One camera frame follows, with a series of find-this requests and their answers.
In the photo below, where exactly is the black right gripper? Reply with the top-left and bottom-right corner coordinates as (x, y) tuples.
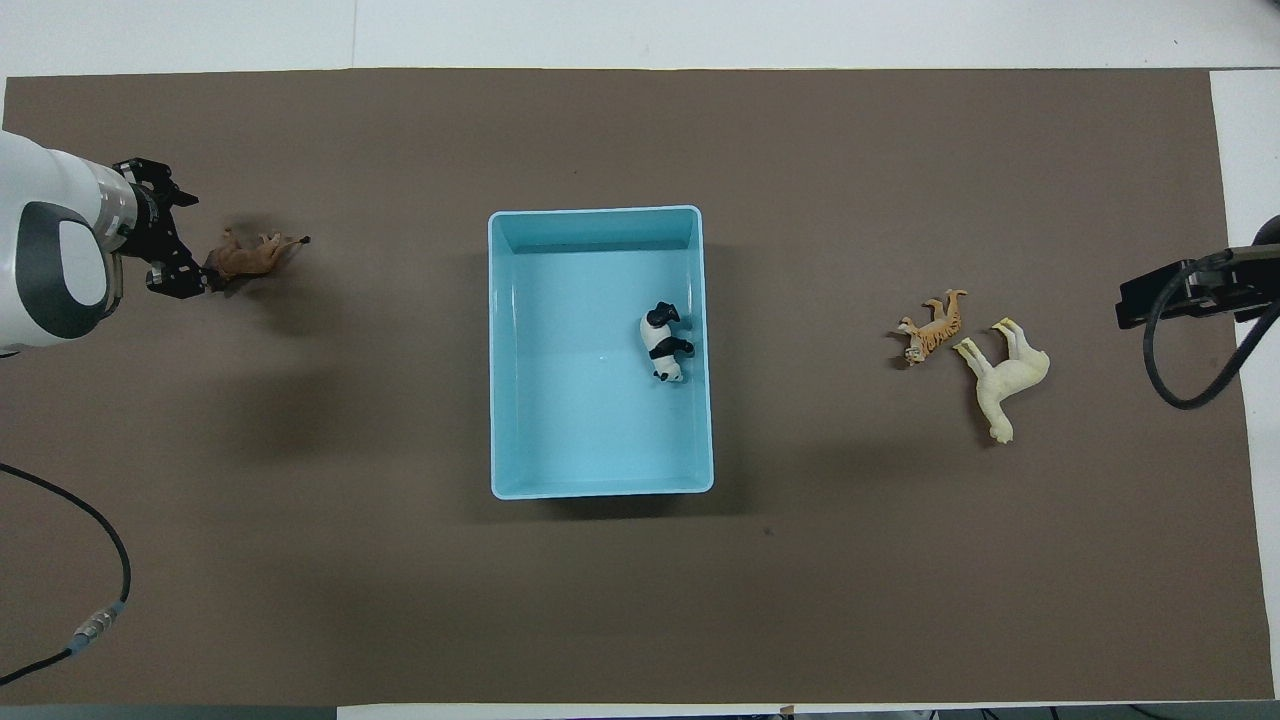
(1116, 243), (1280, 330)

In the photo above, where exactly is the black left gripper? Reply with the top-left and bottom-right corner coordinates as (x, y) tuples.
(110, 157), (210, 302)

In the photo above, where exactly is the brown lion toy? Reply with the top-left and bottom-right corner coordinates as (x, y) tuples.
(203, 228), (312, 294)

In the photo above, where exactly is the cream llama toy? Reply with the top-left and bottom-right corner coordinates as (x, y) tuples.
(952, 317), (1051, 444)

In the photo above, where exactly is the orange striped tiger toy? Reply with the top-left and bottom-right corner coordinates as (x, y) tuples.
(893, 288), (969, 368)

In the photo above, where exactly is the black and white panda toy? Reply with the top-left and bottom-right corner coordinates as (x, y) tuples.
(640, 301), (696, 384)

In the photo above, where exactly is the light blue storage box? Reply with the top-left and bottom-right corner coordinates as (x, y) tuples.
(488, 205), (715, 501)

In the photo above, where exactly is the brown table mat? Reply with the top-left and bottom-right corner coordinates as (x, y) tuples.
(0, 67), (1276, 706)

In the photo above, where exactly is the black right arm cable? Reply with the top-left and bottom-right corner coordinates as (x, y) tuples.
(1143, 250), (1280, 410)

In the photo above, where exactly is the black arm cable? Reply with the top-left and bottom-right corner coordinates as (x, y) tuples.
(1143, 250), (1280, 410)
(0, 462), (133, 687)

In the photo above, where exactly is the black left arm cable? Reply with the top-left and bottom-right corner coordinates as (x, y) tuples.
(0, 462), (133, 687)

